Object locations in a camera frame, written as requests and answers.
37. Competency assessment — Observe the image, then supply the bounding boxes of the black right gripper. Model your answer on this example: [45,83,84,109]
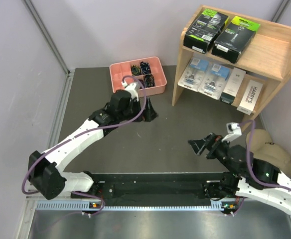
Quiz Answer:
[187,132,240,177]

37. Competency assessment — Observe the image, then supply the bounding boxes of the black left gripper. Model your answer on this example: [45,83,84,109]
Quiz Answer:
[118,97,157,122]

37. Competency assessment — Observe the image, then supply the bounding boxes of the blue white razor blister pack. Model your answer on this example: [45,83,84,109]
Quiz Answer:
[178,57,210,92]

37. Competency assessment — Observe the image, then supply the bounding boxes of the white Harry's razor box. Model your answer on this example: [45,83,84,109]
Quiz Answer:
[237,80,263,115]

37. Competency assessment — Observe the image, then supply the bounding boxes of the white razor box dark end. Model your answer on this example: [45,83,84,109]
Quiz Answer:
[220,68,246,105]

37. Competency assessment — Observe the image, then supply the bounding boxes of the black green face-print razor box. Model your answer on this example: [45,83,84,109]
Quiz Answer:
[183,8,229,54]

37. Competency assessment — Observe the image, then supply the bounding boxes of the black green Gillette razor box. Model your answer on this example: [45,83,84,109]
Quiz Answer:
[211,16,261,64]

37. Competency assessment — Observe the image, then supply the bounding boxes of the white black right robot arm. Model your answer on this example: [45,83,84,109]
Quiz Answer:
[188,133,291,216]

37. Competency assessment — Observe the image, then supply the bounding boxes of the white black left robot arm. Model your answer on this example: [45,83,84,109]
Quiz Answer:
[27,90,157,200]

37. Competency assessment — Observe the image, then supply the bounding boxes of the light wooden two-tier shelf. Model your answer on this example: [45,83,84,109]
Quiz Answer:
[171,4,291,135]

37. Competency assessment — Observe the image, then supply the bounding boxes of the dark rolled tie in tray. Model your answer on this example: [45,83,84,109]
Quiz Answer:
[144,74,155,88]

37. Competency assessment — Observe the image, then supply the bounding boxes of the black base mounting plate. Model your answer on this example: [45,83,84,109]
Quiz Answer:
[70,173,236,201]

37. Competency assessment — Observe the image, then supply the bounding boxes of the pink divided organizer tray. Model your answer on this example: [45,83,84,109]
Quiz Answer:
[110,56,167,96]

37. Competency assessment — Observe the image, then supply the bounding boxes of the blue rolled tie in tray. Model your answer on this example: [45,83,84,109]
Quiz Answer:
[140,61,151,75]

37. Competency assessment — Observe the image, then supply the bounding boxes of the green rolled tie in tray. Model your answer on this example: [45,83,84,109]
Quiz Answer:
[131,65,141,76]

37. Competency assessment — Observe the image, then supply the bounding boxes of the beige baseball cap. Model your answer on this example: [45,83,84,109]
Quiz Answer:
[250,129,291,177]

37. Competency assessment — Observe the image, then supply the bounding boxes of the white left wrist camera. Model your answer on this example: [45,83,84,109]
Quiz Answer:
[122,80,141,100]

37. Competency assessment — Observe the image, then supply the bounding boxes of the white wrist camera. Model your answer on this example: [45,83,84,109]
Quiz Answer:
[222,122,242,143]
[122,80,141,100]

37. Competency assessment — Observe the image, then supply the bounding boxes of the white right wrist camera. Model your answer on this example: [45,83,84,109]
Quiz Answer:
[222,122,242,143]

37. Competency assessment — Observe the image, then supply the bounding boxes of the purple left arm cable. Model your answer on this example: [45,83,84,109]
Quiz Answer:
[22,75,147,216]

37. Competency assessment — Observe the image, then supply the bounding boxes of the grey slotted cable duct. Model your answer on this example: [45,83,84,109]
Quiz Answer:
[35,200,238,212]

